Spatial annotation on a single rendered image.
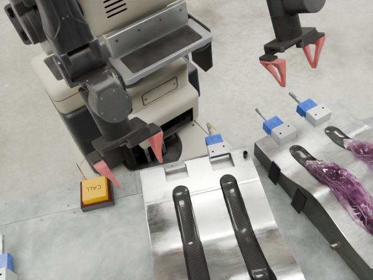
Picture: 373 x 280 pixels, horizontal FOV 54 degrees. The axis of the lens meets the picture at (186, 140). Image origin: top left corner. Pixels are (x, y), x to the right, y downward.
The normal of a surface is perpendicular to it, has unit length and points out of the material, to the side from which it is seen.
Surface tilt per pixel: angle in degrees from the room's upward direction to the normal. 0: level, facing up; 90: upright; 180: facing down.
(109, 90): 63
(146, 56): 0
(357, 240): 9
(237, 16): 0
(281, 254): 28
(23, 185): 0
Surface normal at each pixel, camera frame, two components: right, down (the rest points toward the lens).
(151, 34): 0.56, 0.61
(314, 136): -0.11, -0.62
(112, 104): 0.45, 0.27
